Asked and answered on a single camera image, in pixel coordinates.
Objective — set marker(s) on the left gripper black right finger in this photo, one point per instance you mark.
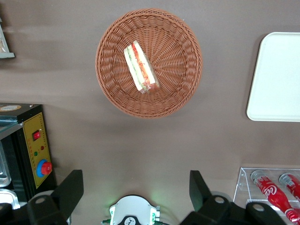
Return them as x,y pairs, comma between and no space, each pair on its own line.
204,206

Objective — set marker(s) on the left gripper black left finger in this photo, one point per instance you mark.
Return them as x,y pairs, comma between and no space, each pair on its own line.
63,201

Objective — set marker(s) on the triangle sandwich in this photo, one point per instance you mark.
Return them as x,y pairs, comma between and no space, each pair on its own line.
140,68

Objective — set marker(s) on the brown round wicker basket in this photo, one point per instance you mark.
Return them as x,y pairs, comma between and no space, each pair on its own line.
175,70

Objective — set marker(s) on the beige plastic tray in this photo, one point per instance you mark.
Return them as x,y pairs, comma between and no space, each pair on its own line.
276,77

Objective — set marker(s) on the clear acrylic bottle rack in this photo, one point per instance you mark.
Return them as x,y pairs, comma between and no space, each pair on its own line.
243,187

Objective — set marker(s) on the red cola bottle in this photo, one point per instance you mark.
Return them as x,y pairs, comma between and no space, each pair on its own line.
291,185
272,192

